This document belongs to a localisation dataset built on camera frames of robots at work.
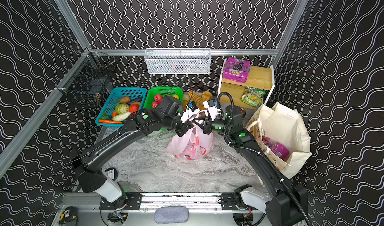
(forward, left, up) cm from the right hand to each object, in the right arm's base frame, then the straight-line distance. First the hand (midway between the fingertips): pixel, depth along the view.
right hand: (194, 120), depth 70 cm
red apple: (+39, +28, -23) cm, 53 cm away
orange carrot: (+14, +56, -21) cm, 61 cm away
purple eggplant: (+37, +44, -24) cm, 62 cm away
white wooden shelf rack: (+30, -37, +1) cm, 48 cm away
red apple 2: (+32, +31, -23) cm, 50 cm away
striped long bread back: (+42, +1, -25) cm, 49 cm away
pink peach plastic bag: (-4, +1, -17) cm, 18 cm away
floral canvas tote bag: (+4, -48, -10) cm, 49 cm away
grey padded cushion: (-34, +11, -27) cm, 45 cm away
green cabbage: (+25, +51, -19) cm, 60 cm away
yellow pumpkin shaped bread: (+44, -8, -26) cm, 51 cm away
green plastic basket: (+41, +34, -19) cm, 57 cm away
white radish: (+19, +50, -21) cm, 57 cm away
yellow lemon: (+42, +16, -25) cm, 51 cm away
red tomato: (+26, +43, -19) cm, 54 cm away
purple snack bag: (-6, -44, -18) cm, 47 cm away
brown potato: (+37, +54, -23) cm, 69 cm away
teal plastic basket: (+35, +47, -15) cm, 61 cm away
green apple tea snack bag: (+28, -37, -12) cm, 48 cm away
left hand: (-4, -1, +1) cm, 4 cm away
